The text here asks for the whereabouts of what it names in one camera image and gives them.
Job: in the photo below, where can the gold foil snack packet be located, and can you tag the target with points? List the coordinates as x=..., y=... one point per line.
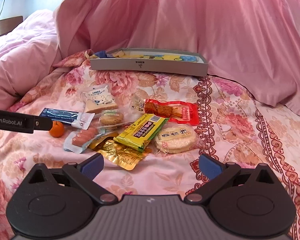
x=119, y=154

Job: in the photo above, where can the round cookie clear packet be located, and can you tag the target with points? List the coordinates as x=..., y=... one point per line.
x=111, y=117

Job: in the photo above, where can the dark wooden headboard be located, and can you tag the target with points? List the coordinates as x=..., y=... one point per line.
x=8, y=24

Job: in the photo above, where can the sausage snack packet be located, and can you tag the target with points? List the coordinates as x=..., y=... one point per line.
x=78, y=141

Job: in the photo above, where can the toast bread cow packet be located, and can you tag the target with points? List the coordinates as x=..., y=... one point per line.
x=98, y=98

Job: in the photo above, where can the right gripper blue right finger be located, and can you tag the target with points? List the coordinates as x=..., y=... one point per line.
x=210, y=167

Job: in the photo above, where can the red spicy strip packet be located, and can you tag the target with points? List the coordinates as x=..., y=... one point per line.
x=176, y=111

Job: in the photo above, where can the grey cardboard tray box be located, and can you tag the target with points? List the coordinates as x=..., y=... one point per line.
x=151, y=60

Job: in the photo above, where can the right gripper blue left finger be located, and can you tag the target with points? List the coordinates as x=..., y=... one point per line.
x=92, y=166

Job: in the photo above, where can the floral pink bedspread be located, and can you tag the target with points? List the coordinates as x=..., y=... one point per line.
x=233, y=126

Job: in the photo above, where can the yellow green snack packet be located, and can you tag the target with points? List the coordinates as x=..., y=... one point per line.
x=139, y=134

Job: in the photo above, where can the small orange tangerine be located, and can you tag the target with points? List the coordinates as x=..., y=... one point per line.
x=57, y=129

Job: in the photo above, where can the round rice cracker packet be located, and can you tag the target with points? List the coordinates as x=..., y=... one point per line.
x=176, y=139

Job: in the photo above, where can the blue white stick packet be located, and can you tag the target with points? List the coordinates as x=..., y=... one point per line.
x=75, y=119

